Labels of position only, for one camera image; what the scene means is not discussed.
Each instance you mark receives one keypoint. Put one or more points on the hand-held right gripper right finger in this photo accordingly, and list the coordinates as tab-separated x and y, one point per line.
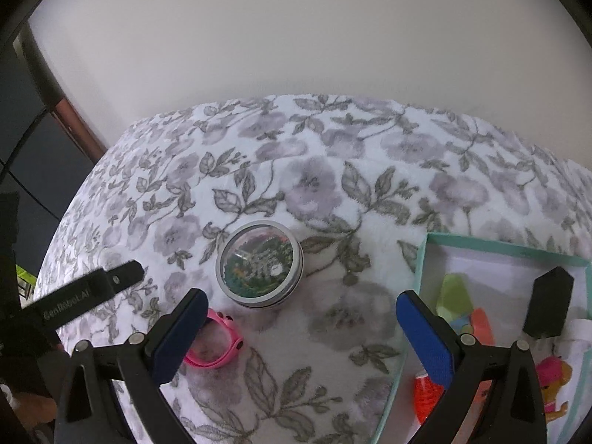
425	337

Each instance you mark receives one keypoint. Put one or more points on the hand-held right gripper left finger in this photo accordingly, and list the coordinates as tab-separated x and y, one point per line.
180	333

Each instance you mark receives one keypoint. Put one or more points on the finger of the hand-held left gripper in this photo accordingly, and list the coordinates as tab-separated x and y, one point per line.
122	277

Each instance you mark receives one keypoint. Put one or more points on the pink smartwatch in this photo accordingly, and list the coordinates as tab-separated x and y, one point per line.
231	337

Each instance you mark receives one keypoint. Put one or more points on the orange carrot-shaped cutter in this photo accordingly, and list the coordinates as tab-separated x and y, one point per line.
481	326

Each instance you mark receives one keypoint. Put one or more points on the red bottle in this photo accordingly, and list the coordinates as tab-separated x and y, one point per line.
425	397

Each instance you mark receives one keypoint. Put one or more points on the teal-edged white tray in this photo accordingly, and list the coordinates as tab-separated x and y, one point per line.
499	268

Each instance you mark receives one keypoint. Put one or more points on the round metal tin clear lid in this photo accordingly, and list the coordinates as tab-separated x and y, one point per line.
256	261

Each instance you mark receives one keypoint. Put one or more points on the black power adapter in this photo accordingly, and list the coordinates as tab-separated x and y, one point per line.
548	305

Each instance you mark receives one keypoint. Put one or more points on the brown dog toy figure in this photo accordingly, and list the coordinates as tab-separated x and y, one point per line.
552	372

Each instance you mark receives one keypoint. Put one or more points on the white smartwatch band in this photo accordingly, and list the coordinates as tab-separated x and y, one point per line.
576	333

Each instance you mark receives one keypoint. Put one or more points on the green item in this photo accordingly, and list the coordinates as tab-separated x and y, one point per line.
25	282

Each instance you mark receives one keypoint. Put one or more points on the dark cabinet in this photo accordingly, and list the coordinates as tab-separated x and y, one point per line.
27	162

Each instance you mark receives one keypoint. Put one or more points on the grey floral blanket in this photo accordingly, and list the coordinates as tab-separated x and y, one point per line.
323	171

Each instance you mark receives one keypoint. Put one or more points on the brown wooden frame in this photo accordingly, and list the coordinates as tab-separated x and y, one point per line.
69	115

